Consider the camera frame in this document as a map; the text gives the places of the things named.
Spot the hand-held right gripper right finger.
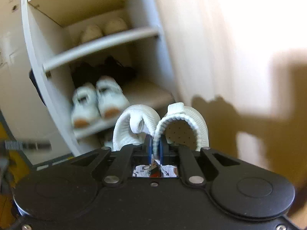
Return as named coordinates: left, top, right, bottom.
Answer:
left=160, top=136, right=241, bottom=187

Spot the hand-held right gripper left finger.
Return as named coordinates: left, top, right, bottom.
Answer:
left=69, top=135, right=153, bottom=188

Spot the beige patterned knit shoe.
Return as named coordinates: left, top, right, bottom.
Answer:
left=103, top=17, right=128, bottom=36
left=80, top=24, right=104, bottom=44

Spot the white wooden shoe rack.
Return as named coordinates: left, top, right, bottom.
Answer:
left=20, top=0, right=307, bottom=190

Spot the black shoe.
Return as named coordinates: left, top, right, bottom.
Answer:
left=71, top=57, right=137, bottom=88

